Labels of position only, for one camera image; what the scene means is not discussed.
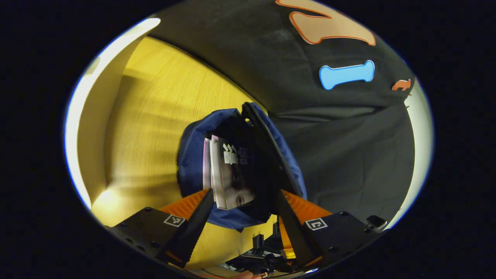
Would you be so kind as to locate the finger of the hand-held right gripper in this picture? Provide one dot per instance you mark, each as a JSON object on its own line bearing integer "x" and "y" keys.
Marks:
{"x": 286, "y": 244}

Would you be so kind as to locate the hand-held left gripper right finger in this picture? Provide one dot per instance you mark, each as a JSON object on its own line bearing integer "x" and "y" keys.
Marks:
{"x": 300, "y": 240}

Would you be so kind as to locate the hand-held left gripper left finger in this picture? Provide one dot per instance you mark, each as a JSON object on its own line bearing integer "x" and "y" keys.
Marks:
{"x": 193, "y": 232}

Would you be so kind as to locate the grey white book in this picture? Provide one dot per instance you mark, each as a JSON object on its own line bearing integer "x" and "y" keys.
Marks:
{"x": 232, "y": 182}

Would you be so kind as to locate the pink book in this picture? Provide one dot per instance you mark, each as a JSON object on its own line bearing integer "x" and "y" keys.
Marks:
{"x": 206, "y": 162}

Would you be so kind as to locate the blue schoolbag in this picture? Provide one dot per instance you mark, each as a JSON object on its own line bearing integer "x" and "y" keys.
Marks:
{"x": 192, "y": 155}

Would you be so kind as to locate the black backdrop cloth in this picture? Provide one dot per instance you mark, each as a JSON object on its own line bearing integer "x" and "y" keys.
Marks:
{"x": 329, "y": 155}

